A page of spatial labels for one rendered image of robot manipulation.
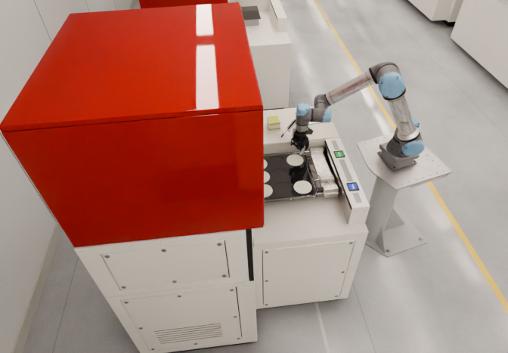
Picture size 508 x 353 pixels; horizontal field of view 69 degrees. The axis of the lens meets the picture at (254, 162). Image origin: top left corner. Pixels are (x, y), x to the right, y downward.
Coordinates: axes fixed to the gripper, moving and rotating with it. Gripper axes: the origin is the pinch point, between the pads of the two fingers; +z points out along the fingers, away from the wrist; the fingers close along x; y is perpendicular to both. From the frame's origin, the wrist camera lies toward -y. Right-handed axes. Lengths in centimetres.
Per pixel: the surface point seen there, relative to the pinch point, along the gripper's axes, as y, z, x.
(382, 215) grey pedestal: -34, 57, 49
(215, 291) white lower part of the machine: 94, 15, 15
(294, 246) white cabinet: 49, 16, 30
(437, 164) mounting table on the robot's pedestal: -51, 9, 67
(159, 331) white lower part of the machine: 118, 52, -9
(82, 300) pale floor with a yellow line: 133, 91, -86
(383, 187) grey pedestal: -33, 30, 45
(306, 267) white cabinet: 44, 38, 36
